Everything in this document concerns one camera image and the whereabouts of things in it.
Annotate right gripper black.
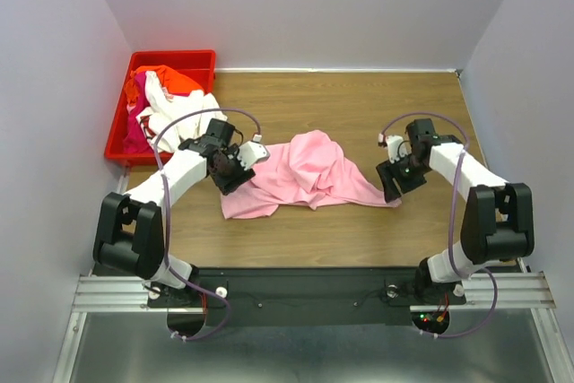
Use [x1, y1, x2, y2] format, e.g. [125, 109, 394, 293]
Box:
[374, 151, 430, 202]

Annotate pink t shirt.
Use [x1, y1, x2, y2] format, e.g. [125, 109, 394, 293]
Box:
[221, 130, 401, 219]

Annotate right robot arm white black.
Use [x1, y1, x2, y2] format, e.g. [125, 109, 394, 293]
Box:
[376, 118, 535, 306]

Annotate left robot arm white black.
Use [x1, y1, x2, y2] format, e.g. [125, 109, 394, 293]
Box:
[93, 118, 269, 306]

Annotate white t shirt red print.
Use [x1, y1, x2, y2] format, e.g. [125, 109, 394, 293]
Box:
[138, 71, 227, 153]

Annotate magenta t shirt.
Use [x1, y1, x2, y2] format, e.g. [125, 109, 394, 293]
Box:
[123, 71, 152, 154]

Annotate red plastic bin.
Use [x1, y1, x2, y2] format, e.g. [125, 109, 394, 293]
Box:
[104, 49, 216, 167]

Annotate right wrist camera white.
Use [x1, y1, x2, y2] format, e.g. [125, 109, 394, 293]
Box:
[378, 133, 410, 164]

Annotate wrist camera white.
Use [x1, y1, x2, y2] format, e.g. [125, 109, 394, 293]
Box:
[378, 133, 410, 164]
[236, 134, 270, 170]

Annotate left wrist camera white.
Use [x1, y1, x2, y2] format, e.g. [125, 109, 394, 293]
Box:
[236, 134, 270, 170]

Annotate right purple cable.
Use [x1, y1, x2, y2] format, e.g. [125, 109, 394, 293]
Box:
[379, 112, 500, 340]

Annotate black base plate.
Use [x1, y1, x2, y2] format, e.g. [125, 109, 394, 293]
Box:
[145, 266, 465, 328]

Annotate aluminium rail frame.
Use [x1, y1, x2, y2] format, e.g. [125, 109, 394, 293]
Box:
[53, 167, 564, 383]

